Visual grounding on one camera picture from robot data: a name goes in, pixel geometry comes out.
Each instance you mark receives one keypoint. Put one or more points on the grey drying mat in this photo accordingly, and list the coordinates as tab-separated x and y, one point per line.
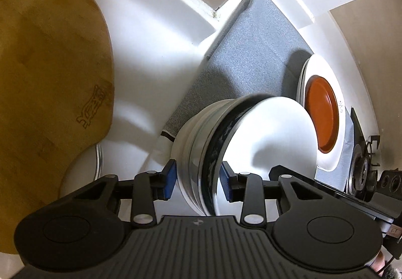
251	46

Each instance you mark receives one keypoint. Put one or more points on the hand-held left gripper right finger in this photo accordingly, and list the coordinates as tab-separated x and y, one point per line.
225	179

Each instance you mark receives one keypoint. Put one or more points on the teal glazed white bowl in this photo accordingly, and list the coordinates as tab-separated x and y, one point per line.
196	153

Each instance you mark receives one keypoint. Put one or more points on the large white floral plate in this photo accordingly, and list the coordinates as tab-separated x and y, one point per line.
299	84

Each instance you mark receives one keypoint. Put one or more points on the stack of white plates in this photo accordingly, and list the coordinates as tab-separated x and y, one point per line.
182	141

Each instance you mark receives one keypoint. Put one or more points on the small white floral plate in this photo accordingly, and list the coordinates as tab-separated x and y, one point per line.
323	67

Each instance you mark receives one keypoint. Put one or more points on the gas stove burner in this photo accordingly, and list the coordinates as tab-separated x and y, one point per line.
361	169
355	122

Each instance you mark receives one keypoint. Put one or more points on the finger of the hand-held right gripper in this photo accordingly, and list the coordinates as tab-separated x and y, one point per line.
345	199

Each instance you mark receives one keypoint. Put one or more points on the person's right hand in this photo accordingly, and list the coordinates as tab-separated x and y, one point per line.
380	261

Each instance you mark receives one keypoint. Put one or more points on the blue patterned white bowl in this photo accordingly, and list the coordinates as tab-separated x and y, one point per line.
276	134

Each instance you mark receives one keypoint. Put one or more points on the wooden cutting board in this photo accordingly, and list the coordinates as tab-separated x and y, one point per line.
47	62

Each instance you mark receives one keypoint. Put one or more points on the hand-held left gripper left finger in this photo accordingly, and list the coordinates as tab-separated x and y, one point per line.
169	179

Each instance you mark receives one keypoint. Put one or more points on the orange plate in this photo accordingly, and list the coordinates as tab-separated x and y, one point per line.
323	109

